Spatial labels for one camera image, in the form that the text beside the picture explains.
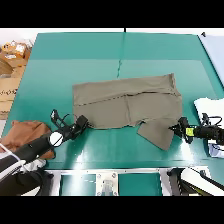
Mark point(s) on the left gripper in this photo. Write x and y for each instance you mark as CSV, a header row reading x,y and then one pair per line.
x,y
79,126

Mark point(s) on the brown garment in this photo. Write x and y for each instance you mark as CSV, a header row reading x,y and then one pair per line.
x,y
23,133

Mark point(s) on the silver frame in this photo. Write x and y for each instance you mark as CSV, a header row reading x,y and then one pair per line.
x,y
106,183

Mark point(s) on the pale blue garment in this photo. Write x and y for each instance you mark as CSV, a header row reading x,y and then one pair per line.
x,y
210,106

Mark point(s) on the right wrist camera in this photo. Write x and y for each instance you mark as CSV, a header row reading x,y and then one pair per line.
x,y
207,119

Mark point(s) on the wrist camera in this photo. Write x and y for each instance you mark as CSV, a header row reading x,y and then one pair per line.
x,y
57,117
207,119

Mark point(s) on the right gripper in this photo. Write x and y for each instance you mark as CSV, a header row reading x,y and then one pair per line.
x,y
187,130

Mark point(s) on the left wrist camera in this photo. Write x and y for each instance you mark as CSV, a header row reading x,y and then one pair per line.
x,y
57,117

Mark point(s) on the white garment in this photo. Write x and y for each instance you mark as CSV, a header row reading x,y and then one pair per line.
x,y
35,164

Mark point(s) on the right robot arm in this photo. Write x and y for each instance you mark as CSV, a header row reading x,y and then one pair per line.
x,y
210,133

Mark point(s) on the olive shirt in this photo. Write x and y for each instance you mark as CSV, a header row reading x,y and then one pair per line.
x,y
133,106

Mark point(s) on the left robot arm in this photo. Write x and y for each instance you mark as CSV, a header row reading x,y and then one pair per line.
x,y
31,148

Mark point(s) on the cardboard box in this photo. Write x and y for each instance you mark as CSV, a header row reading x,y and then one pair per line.
x,y
8,93
15,53

